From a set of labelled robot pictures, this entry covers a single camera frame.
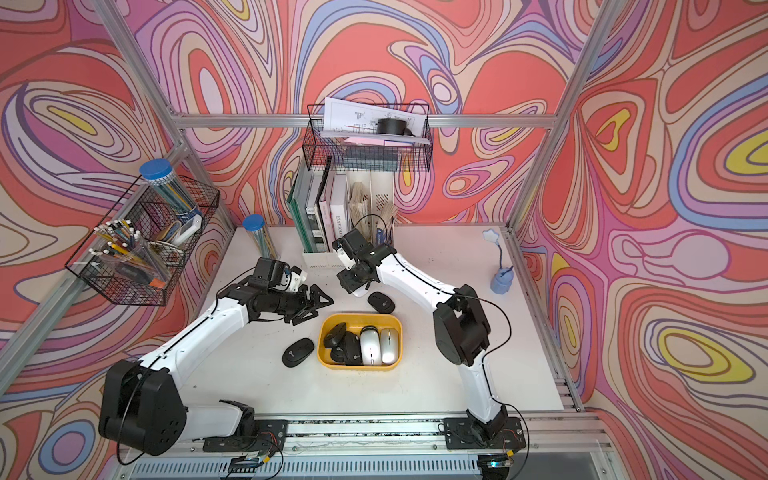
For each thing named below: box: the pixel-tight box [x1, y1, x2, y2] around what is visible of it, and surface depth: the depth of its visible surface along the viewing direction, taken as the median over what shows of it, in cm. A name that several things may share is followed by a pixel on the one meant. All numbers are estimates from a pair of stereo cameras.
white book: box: [329, 173, 348, 242], surface depth 96 cm
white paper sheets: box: [320, 97, 431, 145], surface depth 87 cm
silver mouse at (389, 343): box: [380, 328, 399, 365], surface depth 88 cm
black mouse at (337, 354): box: [330, 345, 346, 363], surface depth 86 cm
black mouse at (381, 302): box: [367, 291, 396, 314], surface depth 98 cm
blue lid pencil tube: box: [243, 214, 281, 261], surface depth 104 cm
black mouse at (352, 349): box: [343, 331, 363, 366], surface depth 85 cm
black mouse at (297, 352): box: [282, 337, 315, 367], surface depth 88 cm
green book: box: [287, 165, 318, 253], surface depth 93 cm
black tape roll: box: [377, 118, 415, 137], surface depth 84 cm
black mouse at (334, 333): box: [324, 322, 347, 349], surface depth 88 cm
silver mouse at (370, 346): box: [360, 325, 382, 366], surface depth 87 cm
